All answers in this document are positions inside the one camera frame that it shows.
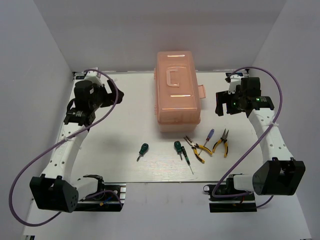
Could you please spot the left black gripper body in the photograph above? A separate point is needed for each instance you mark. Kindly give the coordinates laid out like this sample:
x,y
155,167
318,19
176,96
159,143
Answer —
x,y
97,102

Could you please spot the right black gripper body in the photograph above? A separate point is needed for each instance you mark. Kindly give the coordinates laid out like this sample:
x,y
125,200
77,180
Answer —
x,y
237,101

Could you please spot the pink plastic tool box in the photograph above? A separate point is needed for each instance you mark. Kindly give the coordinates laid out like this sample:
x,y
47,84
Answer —
x,y
177,92

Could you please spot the green stubby screwdriver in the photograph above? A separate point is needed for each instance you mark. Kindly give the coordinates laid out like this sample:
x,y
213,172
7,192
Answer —
x,y
144,148
178,148

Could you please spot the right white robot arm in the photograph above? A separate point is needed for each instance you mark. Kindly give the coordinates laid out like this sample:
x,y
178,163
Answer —
x,y
280,173

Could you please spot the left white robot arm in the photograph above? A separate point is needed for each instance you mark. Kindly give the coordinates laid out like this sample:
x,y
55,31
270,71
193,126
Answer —
x,y
53,189

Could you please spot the black precision screwdriver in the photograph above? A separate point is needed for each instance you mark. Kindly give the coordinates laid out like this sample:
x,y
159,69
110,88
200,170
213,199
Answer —
x,y
186,158

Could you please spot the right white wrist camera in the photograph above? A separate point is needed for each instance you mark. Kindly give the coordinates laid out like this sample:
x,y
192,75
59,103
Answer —
x,y
234,80

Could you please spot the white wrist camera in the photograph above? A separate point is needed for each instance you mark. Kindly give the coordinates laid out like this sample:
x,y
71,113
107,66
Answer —
x,y
234,80
94,76

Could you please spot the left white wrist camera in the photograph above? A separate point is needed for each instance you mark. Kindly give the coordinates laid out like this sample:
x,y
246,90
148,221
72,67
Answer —
x,y
94,76

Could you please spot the purple handle screwdriver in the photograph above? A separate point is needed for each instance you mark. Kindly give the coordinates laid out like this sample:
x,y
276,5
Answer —
x,y
209,136

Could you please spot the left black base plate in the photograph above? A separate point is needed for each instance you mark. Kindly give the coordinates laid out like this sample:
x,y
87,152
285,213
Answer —
x,y
106,201

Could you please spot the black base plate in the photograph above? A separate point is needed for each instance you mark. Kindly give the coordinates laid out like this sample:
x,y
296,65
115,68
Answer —
x,y
106,201
241,204

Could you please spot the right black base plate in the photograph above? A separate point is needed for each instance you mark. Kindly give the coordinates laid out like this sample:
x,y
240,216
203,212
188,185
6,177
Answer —
x,y
241,204

